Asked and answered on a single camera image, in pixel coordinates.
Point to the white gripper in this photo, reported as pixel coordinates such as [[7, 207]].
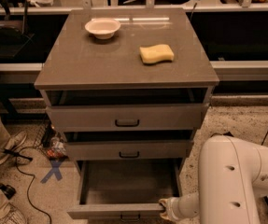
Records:
[[175, 207]]

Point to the grey drawer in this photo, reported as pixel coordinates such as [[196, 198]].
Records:
[[107, 118], [128, 150], [127, 190]]

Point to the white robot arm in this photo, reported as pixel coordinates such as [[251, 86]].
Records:
[[232, 175]]

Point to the grey drawer cabinet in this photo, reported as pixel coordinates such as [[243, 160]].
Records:
[[84, 70]]

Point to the blue tape cross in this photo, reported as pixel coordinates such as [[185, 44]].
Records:
[[54, 171]]

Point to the mesh sneaker bottom left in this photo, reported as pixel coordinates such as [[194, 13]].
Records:
[[14, 216]]

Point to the yellow sponge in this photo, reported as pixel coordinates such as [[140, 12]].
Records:
[[156, 54]]

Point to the black device on floor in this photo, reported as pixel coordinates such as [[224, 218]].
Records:
[[8, 190]]

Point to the white sneaker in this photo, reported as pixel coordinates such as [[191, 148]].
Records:
[[13, 143]]

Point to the white bowl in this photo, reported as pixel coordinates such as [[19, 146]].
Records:
[[102, 28]]

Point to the black chair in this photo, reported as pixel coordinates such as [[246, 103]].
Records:
[[13, 32]]

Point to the wire basket with items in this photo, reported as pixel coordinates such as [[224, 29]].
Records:
[[49, 142]]

